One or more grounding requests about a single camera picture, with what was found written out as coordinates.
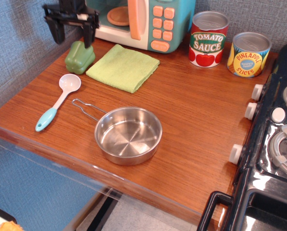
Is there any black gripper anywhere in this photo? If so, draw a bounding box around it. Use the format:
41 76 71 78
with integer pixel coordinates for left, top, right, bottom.
42 0 100 48

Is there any green toy bell pepper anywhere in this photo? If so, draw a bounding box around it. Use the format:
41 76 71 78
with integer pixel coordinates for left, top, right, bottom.
65 41 96 75

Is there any green towel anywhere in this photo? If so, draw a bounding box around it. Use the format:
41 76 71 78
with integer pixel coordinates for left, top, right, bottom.
86 44 160 93

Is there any orange microwave plate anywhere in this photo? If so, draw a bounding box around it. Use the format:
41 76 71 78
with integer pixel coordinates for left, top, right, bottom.
107 6 129 26

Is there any white and teal spoon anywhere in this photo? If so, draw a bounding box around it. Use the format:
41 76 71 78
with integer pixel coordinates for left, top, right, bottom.
35 74 81 132

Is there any teal toy microwave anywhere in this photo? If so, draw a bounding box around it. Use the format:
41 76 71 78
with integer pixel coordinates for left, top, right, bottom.
86 0 196 53

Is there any small steel pan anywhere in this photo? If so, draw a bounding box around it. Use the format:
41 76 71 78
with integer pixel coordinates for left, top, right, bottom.
72 99 162 166

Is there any tomato sauce can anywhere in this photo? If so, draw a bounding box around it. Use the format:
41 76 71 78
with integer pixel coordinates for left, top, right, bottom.
188 11 229 67

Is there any pineapple slices can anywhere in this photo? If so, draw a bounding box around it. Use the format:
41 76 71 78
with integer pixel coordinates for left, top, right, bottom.
227 32 272 78

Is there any white stove knob top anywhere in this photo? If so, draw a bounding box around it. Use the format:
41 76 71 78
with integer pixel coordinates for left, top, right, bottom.
251 84 264 101

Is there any white stove knob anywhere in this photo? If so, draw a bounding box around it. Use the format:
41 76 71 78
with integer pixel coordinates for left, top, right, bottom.
244 103 257 120
229 144 243 165
251 84 264 101

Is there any white stove knob middle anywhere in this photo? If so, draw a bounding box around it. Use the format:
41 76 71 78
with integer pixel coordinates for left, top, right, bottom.
244 103 257 120

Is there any white stove knob bottom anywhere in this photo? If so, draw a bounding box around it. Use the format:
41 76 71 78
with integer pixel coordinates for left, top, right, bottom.
229 144 243 165

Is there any orange object bottom left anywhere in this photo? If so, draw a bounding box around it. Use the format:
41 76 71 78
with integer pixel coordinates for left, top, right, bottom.
0 221 24 231

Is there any white stove button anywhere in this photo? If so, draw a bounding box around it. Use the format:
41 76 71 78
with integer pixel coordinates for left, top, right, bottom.
271 107 286 123

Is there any grey burner lower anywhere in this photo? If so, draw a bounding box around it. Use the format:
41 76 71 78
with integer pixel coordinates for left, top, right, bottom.
268 125 287 174

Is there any black toy stove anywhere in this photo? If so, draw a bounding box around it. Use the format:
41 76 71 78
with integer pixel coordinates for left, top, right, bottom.
197 41 287 231

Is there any black oven door handle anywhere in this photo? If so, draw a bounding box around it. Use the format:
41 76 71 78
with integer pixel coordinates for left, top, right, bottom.
197 191 233 231

